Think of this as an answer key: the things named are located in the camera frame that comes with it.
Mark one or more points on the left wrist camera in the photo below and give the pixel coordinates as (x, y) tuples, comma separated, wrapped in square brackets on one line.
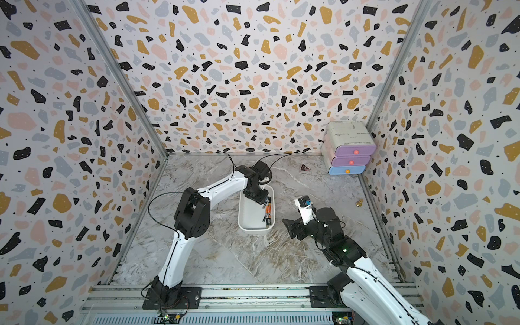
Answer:
[(263, 172)]

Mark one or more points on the small triangular sticker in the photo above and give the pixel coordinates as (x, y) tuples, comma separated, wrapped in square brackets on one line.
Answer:
[(304, 167)]

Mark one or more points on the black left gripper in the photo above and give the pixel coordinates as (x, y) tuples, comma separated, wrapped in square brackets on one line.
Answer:
[(261, 200)]

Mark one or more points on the pastel drawer organiser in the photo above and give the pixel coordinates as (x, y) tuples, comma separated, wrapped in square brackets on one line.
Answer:
[(347, 148)]

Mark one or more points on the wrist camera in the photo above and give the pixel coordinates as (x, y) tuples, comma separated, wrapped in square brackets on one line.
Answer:
[(306, 209), (263, 172)]

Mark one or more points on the aluminium corner post right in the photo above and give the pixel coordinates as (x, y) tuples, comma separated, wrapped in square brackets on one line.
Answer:
[(417, 19)]

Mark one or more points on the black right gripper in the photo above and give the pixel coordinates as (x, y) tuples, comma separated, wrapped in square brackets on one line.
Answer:
[(294, 226)]

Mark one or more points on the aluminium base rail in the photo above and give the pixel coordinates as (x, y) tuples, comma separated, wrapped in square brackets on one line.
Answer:
[(231, 304)]

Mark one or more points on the aluminium corner post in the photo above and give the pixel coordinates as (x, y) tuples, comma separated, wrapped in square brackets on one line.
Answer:
[(82, 11), (417, 19)]

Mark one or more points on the black gold AA battery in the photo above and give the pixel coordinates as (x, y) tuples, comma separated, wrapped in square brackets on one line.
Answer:
[(267, 202)]

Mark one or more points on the aluminium corner post left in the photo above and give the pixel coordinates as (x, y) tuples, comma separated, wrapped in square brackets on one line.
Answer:
[(82, 11)]

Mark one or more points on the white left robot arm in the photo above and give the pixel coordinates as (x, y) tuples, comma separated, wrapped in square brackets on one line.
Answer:
[(192, 219)]

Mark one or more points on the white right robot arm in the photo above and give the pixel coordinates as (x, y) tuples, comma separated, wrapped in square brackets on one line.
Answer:
[(359, 286)]

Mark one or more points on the white plastic storage box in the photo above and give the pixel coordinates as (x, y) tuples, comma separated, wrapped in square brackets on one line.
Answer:
[(252, 217)]

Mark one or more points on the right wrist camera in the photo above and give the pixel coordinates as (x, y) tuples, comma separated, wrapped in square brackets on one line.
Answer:
[(306, 209)]

